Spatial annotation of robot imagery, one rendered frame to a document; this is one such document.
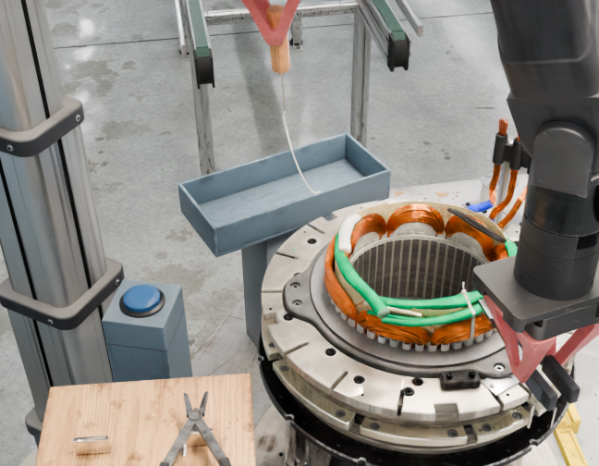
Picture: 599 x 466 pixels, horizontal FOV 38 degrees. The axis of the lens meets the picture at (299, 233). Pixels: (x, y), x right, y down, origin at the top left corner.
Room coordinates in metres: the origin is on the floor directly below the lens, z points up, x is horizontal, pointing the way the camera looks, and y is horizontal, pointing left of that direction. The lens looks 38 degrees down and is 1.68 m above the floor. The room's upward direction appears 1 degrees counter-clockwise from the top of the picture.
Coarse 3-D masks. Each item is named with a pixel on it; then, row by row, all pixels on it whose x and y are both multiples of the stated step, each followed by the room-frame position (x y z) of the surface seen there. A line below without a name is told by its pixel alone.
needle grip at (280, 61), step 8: (272, 8) 0.71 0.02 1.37; (280, 8) 0.71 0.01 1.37; (272, 16) 0.71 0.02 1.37; (280, 16) 0.71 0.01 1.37; (272, 24) 0.71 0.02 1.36; (272, 48) 0.71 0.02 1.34; (280, 48) 0.71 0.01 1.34; (288, 48) 0.72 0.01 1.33; (272, 56) 0.71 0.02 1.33; (280, 56) 0.71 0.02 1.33; (288, 56) 0.72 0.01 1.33; (272, 64) 0.71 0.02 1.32; (280, 64) 0.71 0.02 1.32; (288, 64) 0.71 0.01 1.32; (280, 72) 0.71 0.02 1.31
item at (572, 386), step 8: (544, 360) 0.48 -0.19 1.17; (552, 360) 0.48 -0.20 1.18; (544, 368) 0.48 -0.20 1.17; (552, 368) 0.47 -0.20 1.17; (560, 368) 0.47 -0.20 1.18; (552, 376) 0.47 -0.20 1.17; (560, 376) 0.46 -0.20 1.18; (568, 376) 0.46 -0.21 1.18; (560, 384) 0.46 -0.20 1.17; (568, 384) 0.46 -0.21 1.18; (576, 384) 0.46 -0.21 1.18; (560, 392) 0.46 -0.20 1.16; (568, 392) 0.45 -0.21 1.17; (576, 392) 0.45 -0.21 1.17; (568, 400) 0.45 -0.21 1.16; (576, 400) 0.45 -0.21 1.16
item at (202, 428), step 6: (198, 420) 0.50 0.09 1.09; (198, 426) 0.49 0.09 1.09; (204, 426) 0.49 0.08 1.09; (204, 432) 0.48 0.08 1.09; (210, 432) 0.48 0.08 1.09; (204, 438) 0.48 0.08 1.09; (210, 438) 0.48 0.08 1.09; (210, 444) 0.47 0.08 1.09; (216, 444) 0.47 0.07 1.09; (210, 450) 0.47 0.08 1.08; (216, 450) 0.46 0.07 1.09; (222, 450) 0.46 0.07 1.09; (216, 456) 0.46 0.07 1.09; (222, 456) 0.46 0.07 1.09
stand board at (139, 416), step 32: (96, 384) 0.56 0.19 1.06; (128, 384) 0.56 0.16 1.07; (160, 384) 0.56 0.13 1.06; (192, 384) 0.56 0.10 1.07; (224, 384) 0.56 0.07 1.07; (64, 416) 0.52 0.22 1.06; (96, 416) 0.52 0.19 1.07; (128, 416) 0.52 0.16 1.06; (160, 416) 0.52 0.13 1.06; (224, 416) 0.52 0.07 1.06; (64, 448) 0.49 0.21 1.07; (128, 448) 0.49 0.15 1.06; (160, 448) 0.49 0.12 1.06; (192, 448) 0.49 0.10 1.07; (224, 448) 0.49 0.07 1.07
